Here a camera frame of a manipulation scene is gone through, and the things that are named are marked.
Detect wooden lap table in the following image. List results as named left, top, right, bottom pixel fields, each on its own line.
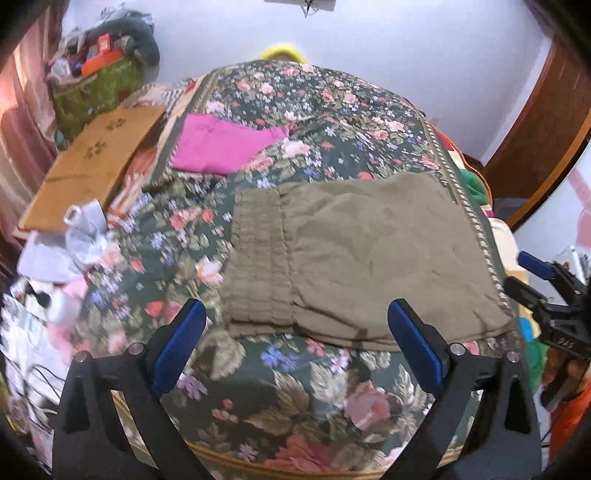
left=18, top=105, right=168, bottom=232

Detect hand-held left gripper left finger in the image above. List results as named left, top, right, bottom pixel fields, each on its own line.
left=52, top=299, right=209, bottom=480

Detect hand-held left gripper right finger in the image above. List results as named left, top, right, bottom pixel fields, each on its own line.
left=387, top=299, right=541, bottom=480

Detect grey white clothes pile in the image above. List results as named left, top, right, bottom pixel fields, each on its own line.
left=95, top=2, right=154, bottom=29

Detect pink cloth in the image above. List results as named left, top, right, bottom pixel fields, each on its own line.
left=170, top=113, right=291, bottom=176

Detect orange box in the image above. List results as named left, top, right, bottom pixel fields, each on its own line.
left=81, top=50, right=124, bottom=77

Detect yellow cushion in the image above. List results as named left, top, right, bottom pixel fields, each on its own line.
left=256, top=42, right=309, bottom=64

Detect wooden door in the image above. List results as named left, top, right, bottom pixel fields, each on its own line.
left=482, top=37, right=591, bottom=197

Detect green storage box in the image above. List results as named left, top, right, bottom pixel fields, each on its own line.
left=51, top=55, right=145, bottom=139

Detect olive green pants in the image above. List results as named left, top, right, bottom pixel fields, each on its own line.
left=221, top=172, right=517, bottom=352

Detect dark floral blanket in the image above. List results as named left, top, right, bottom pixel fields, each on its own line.
left=69, top=60, right=523, bottom=480

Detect grey plush toy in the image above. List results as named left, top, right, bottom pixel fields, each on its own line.
left=88, top=18, right=160, bottom=66

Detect white patterned bed sheet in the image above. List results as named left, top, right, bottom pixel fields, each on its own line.
left=0, top=277, right=93, bottom=467

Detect pink curtain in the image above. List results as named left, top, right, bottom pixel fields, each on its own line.
left=0, top=4, right=62, bottom=259

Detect person's right hand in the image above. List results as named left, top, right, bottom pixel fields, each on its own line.
left=567, top=359, right=591, bottom=389

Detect white crumpled cloth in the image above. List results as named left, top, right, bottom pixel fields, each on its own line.
left=64, top=199, right=112, bottom=265

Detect colourful fleece blanket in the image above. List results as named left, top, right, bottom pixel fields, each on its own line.
left=434, top=129, right=551, bottom=394

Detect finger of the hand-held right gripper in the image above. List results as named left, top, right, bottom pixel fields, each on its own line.
left=517, top=251, right=591, bottom=302
left=503, top=275, right=570, bottom=320

